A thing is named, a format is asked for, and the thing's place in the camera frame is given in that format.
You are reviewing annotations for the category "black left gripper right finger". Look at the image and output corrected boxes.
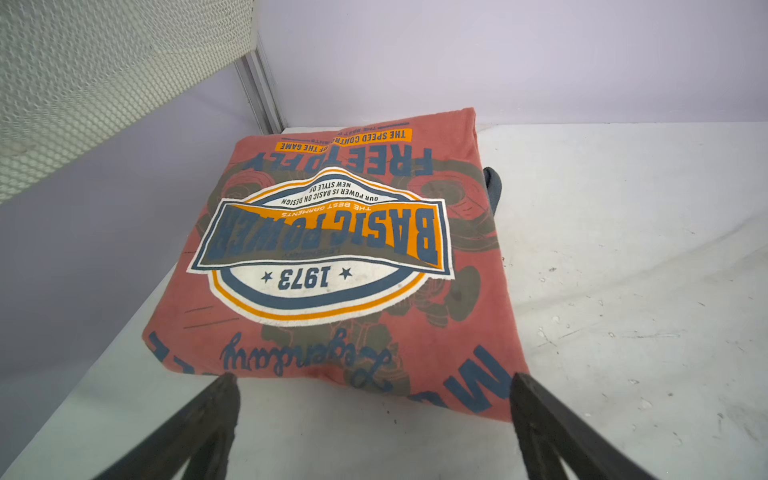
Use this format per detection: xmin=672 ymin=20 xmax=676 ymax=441
xmin=509 ymin=373 xmax=652 ymax=479

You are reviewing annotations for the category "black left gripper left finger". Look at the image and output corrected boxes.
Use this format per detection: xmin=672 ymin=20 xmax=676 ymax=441
xmin=97 ymin=373 xmax=241 ymax=479

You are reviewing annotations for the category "folded red graphic tank top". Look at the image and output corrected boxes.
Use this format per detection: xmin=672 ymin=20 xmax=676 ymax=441
xmin=142 ymin=108 xmax=527 ymax=422

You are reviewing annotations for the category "white mesh wall shelf upper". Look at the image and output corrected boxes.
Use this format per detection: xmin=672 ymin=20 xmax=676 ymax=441
xmin=1 ymin=0 xmax=259 ymax=200

